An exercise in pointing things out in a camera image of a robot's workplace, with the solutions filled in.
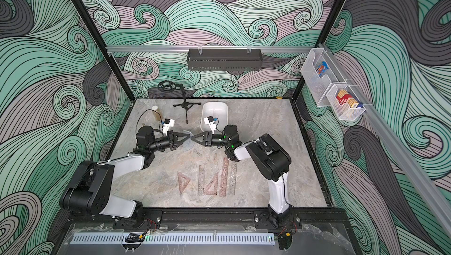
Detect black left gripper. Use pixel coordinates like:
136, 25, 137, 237
148, 133, 190, 154

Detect clear semicircle protractor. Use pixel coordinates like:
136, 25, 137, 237
181, 130, 194, 152

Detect white plastic storage box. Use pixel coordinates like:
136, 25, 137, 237
200, 102, 229, 133

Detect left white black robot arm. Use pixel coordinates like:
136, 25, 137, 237
59, 126, 190, 220

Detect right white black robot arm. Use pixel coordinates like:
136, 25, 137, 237
190, 125, 292, 216

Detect red box in bin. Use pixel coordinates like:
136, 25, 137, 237
336, 89, 358, 108

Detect spice jar with white lid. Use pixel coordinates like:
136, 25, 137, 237
151, 105, 163, 122

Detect long clear ruler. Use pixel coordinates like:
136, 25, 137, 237
228, 161, 237, 195

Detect pink set square left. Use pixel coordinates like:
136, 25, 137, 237
177, 172, 191, 195

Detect black tripod headphone stand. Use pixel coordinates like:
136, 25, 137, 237
157, 80, 202, 124

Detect long pink ruler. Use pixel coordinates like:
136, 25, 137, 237
219, 157, 229, 197

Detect blue red packet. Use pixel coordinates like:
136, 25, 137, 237
315, 61, 329, 78

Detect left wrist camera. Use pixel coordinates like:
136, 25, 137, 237
162, 119, 175, 133

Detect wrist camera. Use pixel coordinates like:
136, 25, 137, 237
162, 119, 175, 133
204, 116, 218, 132

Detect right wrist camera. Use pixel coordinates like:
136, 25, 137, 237
204, 116, 218, 132

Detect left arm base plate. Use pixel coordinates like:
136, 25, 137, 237
113, 208, 163, 230

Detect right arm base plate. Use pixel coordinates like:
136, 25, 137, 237
254, 209, 302, 230

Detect aluminium rail back wall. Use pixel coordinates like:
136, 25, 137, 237
105, 45, 318, 55

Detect aluminium rail wall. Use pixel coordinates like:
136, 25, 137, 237
318, 43, 451, 235
105, 45, 318, 55

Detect white slotted cable duct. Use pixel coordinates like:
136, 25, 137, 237
69, 232, 276, 246

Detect black front frame beam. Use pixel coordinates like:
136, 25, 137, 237
69, 208, 348, 225

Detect clear wall bin upper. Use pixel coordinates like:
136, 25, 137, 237
301, 48, 344, 107

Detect clear wall bin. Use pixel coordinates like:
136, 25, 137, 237
326, 83, 366, 122
301, 48, 344, 107

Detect clear wall bin lower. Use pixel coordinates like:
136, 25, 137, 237
326, 83, 366, 122

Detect black vertical frame post left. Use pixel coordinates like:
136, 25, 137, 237
71, 0, 136, 103

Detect black vertical frame post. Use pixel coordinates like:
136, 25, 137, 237
71, 0, 136, 103
291, 0, 360, 99

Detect black vertical frame post right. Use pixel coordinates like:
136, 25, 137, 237
291, 0, 360, 99

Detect aluminium rail right wall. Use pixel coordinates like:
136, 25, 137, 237
318, 43, 451, 235

